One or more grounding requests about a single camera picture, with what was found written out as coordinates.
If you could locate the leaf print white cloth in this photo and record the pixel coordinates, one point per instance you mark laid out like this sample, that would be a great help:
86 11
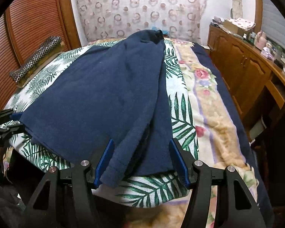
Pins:
152 190

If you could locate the cardboard box with floral cloth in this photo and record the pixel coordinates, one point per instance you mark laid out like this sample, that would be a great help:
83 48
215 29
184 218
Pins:
238 26

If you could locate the black white dotted pillow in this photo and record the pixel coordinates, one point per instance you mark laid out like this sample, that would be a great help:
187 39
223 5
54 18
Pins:
35 59

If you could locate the beige floral blanket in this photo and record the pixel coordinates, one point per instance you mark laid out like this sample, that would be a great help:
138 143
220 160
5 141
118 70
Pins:
218 128

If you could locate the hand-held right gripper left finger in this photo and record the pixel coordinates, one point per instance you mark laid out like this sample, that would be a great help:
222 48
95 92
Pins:
106 156

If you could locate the navy blue printed t-shirt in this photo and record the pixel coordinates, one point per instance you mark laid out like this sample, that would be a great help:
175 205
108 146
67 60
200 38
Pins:
97 95

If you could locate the wooden dresser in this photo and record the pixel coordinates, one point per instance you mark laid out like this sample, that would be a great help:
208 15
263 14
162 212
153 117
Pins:
239 64

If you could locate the navy blue bedsheet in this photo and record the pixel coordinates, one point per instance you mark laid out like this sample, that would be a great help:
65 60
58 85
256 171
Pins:
230 104

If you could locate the pink jar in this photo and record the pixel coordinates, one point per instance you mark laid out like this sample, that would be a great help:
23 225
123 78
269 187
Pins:
261 40

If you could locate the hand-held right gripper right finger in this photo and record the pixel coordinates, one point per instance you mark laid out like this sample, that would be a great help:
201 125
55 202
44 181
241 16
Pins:
178 156

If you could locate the wooden slatted wardrobe door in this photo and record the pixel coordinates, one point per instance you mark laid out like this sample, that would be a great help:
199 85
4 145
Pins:
33 16

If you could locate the lilac small bag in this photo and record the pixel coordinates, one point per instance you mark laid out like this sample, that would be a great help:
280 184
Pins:
268 53

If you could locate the blue toy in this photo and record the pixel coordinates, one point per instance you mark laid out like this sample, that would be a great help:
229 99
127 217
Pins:
165 32

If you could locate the tied beige curtain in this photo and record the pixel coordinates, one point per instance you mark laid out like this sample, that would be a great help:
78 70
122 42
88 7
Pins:
237 0

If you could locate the grey bin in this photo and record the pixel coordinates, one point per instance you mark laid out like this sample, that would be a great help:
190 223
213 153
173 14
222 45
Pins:
257 128

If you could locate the circle pattern sheer curtain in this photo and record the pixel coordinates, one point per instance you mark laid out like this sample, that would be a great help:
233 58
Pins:
133 9

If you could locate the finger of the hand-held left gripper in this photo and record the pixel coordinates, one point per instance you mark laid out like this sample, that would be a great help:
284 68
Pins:
11 129
7 115

